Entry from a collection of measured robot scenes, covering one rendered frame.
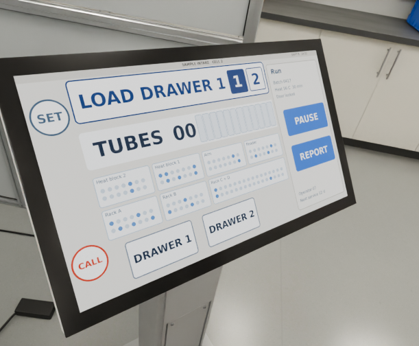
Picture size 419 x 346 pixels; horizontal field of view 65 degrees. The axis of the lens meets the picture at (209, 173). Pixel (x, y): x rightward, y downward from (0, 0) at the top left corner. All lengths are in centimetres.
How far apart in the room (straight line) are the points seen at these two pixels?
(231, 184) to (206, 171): 4
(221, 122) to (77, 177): 21
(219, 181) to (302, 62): 27
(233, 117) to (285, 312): 126
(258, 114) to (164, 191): 20
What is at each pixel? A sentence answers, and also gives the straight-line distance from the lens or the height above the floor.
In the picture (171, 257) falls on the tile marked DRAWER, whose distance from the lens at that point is 44.
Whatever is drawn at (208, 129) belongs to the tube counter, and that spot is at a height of 111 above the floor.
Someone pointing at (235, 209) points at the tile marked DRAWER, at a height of 102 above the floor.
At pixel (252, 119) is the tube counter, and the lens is 52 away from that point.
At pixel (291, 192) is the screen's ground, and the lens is 55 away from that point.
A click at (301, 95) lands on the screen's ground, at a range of 60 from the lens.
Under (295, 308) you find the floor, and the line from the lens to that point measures 167.
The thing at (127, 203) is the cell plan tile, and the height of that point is 106.
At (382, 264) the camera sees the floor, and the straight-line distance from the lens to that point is 207.
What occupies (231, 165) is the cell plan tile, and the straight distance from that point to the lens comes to 48.
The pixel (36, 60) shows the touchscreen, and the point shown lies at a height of 119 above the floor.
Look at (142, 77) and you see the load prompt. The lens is 45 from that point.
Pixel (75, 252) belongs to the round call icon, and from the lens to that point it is 41.
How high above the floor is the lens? 134
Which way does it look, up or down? 38 degrees down
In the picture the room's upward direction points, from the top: 10 degrees clockwise
